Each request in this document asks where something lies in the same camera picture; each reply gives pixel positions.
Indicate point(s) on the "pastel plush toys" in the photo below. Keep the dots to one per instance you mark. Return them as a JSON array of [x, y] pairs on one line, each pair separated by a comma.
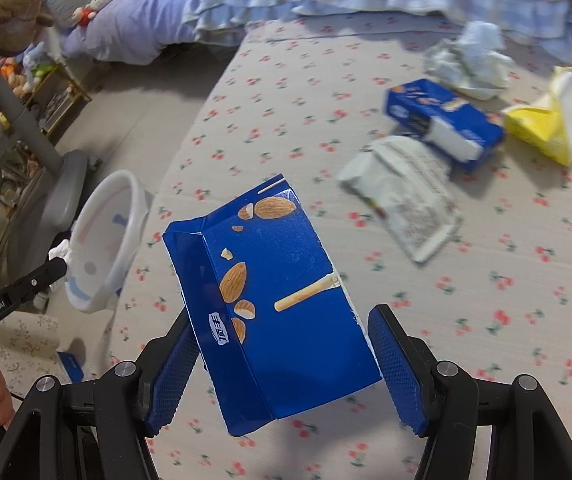
[[31, 65]]

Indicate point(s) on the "white tissue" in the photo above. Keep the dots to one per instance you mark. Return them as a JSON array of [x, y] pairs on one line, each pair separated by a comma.
[[61, 251]]

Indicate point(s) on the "cherry print tablecloth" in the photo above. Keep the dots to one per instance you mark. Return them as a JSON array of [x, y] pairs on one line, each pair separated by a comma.
[[490, 285]]

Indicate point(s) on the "purple bed sheet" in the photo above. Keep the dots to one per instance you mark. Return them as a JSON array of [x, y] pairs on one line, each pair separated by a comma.
[[146, 15]]

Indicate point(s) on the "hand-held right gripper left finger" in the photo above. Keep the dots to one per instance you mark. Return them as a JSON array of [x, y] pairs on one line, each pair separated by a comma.
[[173, 385]]

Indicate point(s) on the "floral fabric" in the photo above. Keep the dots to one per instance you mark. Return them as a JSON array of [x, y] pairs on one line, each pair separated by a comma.
[[31, 345]]

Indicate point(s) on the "blue snack box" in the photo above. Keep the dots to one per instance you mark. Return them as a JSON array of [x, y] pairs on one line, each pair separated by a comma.
[[276, 335], [460, 125]]

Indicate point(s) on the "small blue packet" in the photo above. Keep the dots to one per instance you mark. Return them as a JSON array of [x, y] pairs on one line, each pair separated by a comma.
[[71, 366]]

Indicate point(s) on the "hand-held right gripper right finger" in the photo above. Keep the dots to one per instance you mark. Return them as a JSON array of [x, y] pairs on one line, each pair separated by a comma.
[[395, 365]]

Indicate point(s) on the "wooden shelf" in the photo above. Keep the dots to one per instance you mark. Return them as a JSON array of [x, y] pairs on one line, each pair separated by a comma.
[[66, 95]]

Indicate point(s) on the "red white plush toy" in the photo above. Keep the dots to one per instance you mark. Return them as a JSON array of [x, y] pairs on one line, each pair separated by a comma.
[[85, 16]]

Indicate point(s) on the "crumpled white paper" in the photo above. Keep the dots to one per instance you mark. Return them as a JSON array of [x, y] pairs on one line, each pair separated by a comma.
[[475, 55]]

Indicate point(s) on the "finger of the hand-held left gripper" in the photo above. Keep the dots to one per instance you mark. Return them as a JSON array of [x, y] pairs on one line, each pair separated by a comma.
[[41, 275]]

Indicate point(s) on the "yellow plastic bag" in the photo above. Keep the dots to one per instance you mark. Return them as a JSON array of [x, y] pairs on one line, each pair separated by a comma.
[[540, 125]]

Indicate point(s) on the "white printed wrapper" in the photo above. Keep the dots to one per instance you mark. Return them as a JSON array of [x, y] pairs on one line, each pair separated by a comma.
[[410, 195]]

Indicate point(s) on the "grey wheeled chair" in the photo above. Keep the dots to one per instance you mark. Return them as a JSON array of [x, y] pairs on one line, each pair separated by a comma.
[[61, 185]]

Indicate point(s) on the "white plastic basin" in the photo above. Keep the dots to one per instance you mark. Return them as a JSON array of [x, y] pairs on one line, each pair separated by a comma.
[[111, 240]]

